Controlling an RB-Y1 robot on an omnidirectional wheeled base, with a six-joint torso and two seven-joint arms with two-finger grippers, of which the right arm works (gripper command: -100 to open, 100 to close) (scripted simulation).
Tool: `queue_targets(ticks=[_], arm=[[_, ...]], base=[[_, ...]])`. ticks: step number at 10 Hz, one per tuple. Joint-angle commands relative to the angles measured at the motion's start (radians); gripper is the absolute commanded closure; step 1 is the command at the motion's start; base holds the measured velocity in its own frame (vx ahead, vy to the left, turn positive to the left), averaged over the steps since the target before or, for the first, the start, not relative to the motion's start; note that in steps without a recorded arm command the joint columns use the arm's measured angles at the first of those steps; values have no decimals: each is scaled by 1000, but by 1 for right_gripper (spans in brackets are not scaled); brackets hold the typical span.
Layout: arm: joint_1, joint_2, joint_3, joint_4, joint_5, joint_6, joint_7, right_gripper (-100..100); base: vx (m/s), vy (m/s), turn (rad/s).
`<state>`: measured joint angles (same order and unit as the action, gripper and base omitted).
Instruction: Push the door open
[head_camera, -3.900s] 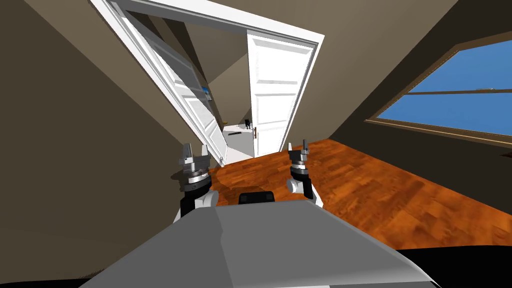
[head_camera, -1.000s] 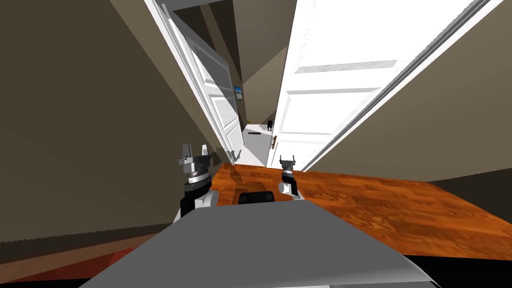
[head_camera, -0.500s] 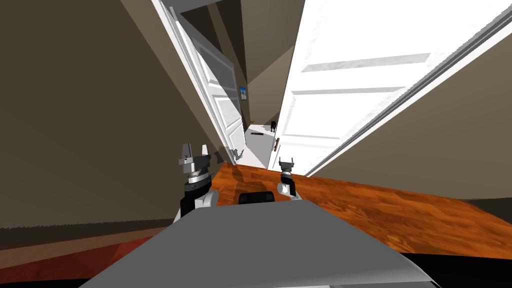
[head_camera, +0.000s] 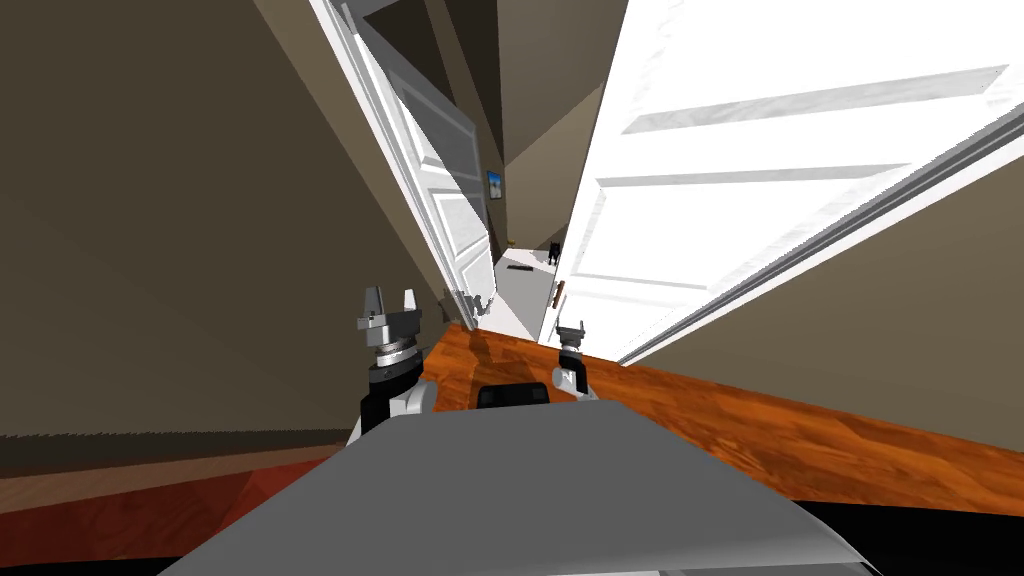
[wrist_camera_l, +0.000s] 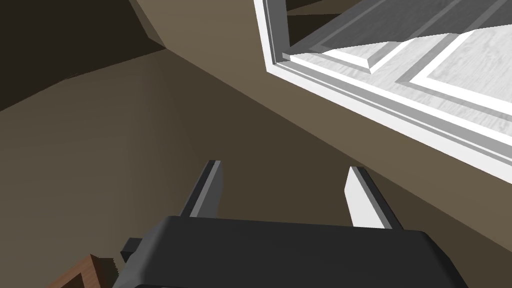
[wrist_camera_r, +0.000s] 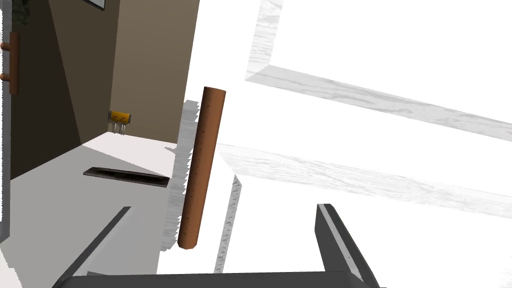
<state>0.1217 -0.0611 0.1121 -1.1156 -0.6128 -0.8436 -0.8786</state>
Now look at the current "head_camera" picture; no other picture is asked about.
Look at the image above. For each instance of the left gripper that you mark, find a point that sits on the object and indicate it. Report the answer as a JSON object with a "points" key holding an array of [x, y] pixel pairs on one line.
{"points": [[392, 327]]}

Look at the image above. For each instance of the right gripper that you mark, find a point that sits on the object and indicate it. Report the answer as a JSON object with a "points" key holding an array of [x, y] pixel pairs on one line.
{"points": [[570, 335]]}

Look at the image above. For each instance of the narrow white panelled door leaf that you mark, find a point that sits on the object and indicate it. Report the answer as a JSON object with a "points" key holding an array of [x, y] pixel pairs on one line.
{"points": [[448, 192]]}

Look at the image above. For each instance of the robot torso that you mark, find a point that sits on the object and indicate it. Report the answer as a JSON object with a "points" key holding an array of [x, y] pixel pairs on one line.
{"points": [[512, 496]]}

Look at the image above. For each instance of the large white panelled door leaf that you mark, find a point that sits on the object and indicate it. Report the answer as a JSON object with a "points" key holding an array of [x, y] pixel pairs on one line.
{"points": [[720, 184]]}

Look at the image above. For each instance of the blue framed wall picture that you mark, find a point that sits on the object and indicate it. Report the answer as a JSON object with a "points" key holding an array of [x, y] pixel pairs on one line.
{"points": [[494, 185]]}

